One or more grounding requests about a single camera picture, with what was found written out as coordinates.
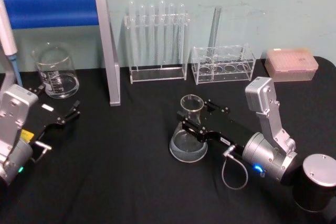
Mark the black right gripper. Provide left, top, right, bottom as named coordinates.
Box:
left=176, top=99, right=261, bottom=154

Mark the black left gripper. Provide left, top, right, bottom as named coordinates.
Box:
left=23, top=83, right=81, bottom=144

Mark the glass conical flask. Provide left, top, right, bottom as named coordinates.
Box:
left=169, top=94, right=208, bottom=163

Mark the glass beaker with markings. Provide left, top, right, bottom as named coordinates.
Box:
left=31, top=41, right=80, bottom=100

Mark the low clear acrylic tube rack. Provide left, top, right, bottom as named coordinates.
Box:
left=191, top=43, right=257, bottom=86

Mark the tall clear acrylic tube rack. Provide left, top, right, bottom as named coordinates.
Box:
left=123, top=12, right=191, bottom=85

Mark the grey stand with blue bar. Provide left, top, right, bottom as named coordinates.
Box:
left=0, top=0, right=122, bottom=107

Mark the white and blue pipette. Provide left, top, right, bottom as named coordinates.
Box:
left=0, top=0, right=24, bottom=87

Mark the long open glass tube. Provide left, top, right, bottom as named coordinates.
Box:
left=208, top=5, right=223, bottom=60

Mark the clear test tube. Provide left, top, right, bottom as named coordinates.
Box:
left=148, top=3, right=155, bottom=70
left=138, top=4, right=146, bottom=70
left=128, top=1, right=135, bottom=70
left=158, top=0, right=166, bottom=70
left=168, top=2, right=176, bottom=70
left=177, top=3, right=185, bottom=70

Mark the black table cloth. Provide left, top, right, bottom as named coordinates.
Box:
left=0, top=56, right=336, bottom=224

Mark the pink pipette tip box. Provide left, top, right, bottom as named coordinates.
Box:
left=264, top=47, right=319, bottom=82

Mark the left gripper dark cable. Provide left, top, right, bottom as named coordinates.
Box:
left=30, top=141, right=52, bottom=163

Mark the right gripper grey cable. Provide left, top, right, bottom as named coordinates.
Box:
left=220, top=148, right=249, bottom=190

